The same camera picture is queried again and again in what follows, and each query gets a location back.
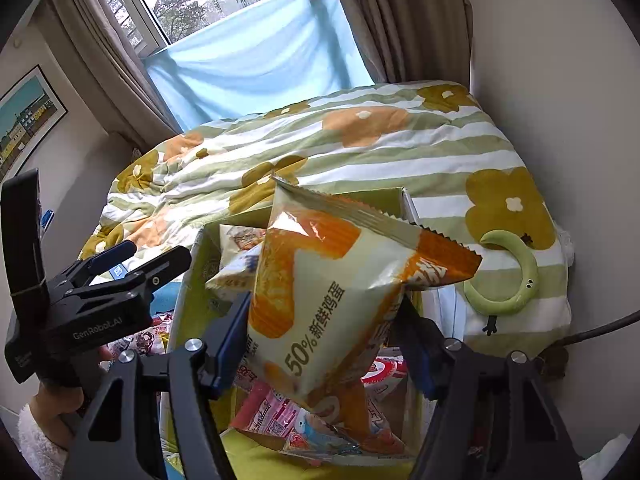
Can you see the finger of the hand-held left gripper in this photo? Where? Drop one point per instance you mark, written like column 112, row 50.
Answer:
column 112, row 253
column 160, row 266

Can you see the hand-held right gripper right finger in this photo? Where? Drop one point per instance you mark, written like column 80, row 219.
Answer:
column 422, row 366

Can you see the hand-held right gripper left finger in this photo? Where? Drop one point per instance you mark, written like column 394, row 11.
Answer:
column 231, row 332

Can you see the yellow cardboard box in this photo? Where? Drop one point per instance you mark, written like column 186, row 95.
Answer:
column 192, row 270

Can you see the red white snack packet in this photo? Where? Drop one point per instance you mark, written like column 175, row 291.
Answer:
column 387, row 372

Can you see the cream white snack packet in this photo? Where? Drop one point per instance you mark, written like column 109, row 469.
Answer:
column 232, row 272

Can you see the pile of snack packets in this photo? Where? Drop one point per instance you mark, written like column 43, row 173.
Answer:
column 145, row 337

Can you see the cream brown print snack packet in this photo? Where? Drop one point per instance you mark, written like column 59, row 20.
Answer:
column 240, row 237

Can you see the orange cream snack packet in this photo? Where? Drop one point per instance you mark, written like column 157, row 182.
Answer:
column 325, row 280

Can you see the blue pink snack packet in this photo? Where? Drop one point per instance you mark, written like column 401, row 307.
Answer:
column 320, row 435

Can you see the person's left forearm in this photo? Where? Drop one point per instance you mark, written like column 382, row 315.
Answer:
column 40, row 447

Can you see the person's left hand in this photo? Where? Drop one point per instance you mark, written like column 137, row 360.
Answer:
column 52, row 407

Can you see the blue mat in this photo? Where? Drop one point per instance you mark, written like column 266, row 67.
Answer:
column 165, row 300

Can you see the blue white small device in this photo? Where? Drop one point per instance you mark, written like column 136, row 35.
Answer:
column 47, row 220

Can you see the beige curtain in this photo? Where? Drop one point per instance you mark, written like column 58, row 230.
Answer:
column 400, row 20
column 110, row 60

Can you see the floral striped blanket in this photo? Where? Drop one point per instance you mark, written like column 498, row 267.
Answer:
column 400, row 150

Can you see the light blue cloth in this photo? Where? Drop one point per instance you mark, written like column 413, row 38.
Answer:
column 260, row 70

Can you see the framed wall picture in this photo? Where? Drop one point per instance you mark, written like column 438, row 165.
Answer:
column 27, row 120

